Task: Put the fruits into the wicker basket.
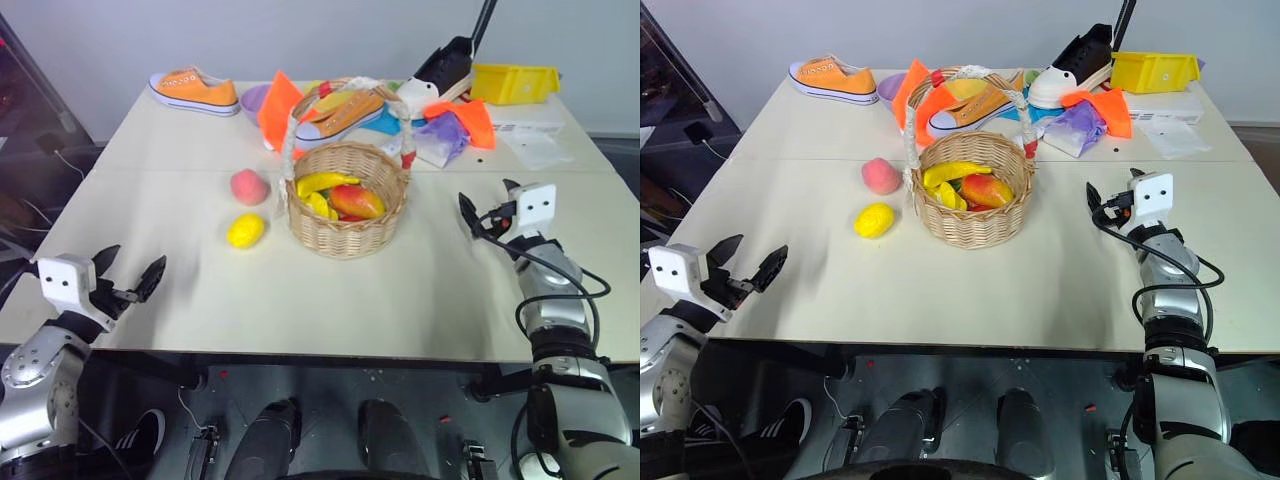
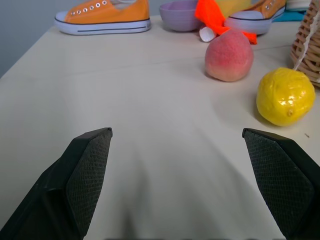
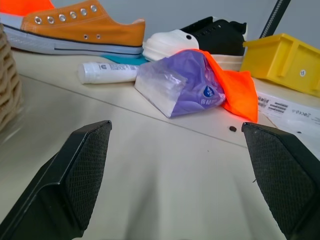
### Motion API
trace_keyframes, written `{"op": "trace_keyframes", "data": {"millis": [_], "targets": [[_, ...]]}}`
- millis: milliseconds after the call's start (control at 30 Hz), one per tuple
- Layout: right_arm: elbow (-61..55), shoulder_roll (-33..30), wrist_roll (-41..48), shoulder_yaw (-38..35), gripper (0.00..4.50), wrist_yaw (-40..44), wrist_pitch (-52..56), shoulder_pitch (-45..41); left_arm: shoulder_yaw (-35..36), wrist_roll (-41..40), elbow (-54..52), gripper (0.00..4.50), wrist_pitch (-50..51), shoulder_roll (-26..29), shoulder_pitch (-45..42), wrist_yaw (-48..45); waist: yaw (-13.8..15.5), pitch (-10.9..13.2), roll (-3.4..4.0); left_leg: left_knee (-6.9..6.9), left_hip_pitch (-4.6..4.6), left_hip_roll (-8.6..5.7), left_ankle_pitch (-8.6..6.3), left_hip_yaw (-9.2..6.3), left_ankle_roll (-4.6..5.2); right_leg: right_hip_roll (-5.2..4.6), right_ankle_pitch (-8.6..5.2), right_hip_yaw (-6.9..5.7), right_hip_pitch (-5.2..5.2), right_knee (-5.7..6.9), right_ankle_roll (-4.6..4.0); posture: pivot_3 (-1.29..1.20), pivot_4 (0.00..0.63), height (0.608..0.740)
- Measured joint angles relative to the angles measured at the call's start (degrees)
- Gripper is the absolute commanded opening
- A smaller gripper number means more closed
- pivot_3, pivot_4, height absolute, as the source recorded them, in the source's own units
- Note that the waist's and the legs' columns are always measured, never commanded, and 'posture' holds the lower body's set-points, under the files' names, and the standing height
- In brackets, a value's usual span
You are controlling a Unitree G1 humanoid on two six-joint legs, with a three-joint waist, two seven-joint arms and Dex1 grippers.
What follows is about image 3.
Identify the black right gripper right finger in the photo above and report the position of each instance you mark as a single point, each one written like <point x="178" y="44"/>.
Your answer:
<point x="280" y="175"/>

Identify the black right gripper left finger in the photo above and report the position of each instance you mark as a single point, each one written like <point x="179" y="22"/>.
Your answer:
<point x="82" y="172"/>

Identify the white printed paper sheet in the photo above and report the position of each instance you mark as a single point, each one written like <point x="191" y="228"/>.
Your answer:
<point x="290" y="110"/>

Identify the orange cloth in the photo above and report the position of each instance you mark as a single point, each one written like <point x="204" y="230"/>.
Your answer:
<point x="237" y="92"/>

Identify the white tube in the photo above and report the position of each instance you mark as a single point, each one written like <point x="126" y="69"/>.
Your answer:
<point x="105" y="72"/>

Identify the yellow plastic parts bin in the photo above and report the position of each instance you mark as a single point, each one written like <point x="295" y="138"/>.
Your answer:
<point x="282" y="60"/>

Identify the teal cloth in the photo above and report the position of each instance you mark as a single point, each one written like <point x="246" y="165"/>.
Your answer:
<point x="125" y="59"/>

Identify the purple tissue pack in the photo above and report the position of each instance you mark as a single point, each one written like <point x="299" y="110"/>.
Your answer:
<point x="180" y="85"/>

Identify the orange canvas sneaker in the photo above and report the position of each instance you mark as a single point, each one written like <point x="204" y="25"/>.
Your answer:
<point x="75" y="30"/>

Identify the black and white shoe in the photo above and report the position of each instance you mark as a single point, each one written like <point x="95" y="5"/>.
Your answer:
<point x="200" y="41"/>

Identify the black ribbed bar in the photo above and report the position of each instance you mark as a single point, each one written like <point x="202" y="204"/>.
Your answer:
<point x="275" y="16"/>

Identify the bright orange fabric piece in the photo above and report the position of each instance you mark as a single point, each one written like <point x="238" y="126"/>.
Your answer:
<point x="22" y="6"/>

